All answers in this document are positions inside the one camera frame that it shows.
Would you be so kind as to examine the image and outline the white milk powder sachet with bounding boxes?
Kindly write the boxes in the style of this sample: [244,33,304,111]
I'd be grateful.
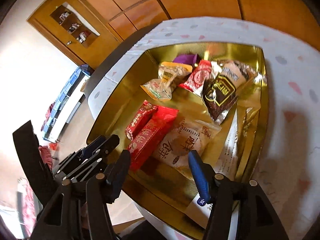
[184,109,239,229]

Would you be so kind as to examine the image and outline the bright red snack packet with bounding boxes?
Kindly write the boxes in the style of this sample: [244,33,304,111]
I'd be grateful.
[127,106,179,172]

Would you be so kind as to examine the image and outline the beige pastry packet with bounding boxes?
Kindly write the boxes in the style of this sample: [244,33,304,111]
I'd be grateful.
[152,116,221,180]

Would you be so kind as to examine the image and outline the small dark red packet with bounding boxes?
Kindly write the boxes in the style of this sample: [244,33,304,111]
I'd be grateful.
[125,100,158,140]

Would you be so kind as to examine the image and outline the brown coffee snack packet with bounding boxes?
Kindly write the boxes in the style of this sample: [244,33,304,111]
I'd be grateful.
[201,60,258,125]

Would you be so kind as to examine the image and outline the small clear snack bag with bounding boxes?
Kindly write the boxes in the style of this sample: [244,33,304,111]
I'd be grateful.
[140,79,172,101]

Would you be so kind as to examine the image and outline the red white wafer packet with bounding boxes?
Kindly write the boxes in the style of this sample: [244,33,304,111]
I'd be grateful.
[178,60,212,93]

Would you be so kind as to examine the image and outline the yellow nut snack bag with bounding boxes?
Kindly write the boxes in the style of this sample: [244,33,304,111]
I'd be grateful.
[158,61,193,92]

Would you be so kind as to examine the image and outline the purple pastry packet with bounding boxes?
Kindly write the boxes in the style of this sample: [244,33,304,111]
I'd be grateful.
[173,54,201,66]

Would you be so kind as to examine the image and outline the gold metal tin box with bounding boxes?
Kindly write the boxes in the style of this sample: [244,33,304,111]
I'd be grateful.
[86,42,270,240]

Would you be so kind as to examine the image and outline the blue storage bins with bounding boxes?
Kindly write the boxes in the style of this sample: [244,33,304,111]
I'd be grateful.
[41,66,89,142]

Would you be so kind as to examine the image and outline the patterned white tablecloth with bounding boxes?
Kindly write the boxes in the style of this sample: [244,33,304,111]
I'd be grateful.
[88,17,319,239]

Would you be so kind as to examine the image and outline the wooden shelf cabinet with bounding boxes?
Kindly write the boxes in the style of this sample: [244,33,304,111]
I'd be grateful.
[28,0,122,69]

